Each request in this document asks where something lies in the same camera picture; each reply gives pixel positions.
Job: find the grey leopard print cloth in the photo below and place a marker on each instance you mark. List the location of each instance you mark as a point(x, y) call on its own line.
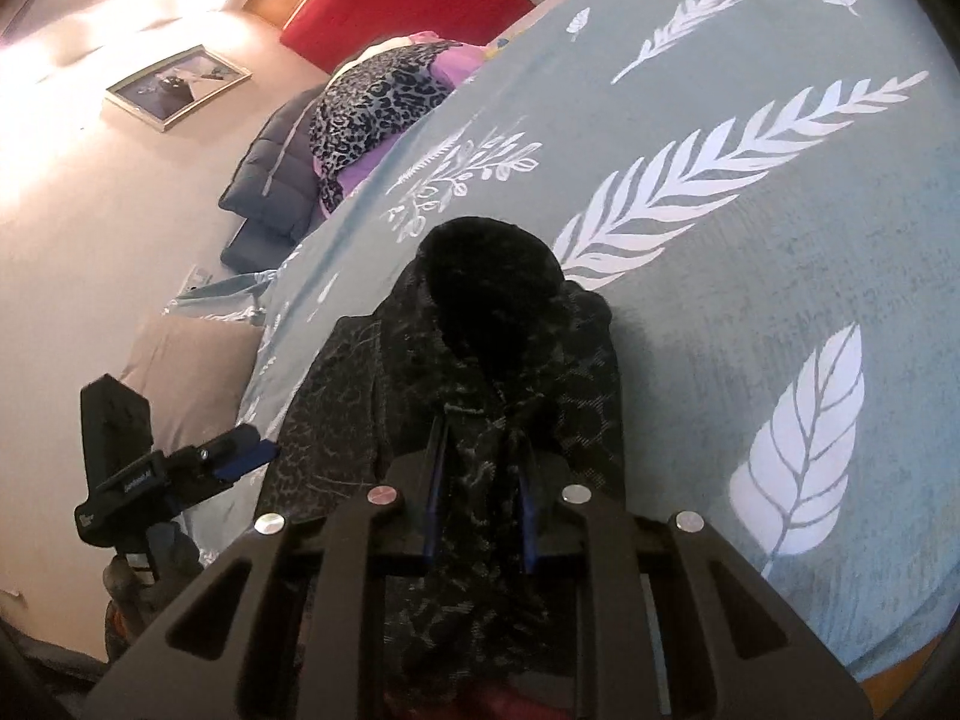
point(375, 105)

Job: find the dark leopard print pants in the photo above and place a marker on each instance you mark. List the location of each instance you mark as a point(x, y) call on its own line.
point(480, 315)

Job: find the beige pillow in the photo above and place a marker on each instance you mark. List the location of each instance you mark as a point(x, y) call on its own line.
point(187, 382)

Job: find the teal leaf print blanket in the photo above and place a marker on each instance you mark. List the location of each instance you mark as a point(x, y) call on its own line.
point(712, 240)

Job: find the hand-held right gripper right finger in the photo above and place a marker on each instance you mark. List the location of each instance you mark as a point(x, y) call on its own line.
point(675, 615)

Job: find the framed picture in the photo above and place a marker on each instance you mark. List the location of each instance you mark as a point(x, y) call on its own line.
point(176, 86)

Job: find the pink garment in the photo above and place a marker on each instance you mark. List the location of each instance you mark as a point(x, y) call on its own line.
point(427, 37)

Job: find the dark puffer jacket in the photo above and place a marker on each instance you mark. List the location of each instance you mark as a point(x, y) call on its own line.
point(277, 165)

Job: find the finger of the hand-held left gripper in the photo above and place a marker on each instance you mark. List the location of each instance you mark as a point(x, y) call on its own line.
point(240, 454)

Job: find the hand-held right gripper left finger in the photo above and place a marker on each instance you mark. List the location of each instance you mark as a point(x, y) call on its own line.
point(300, 615)

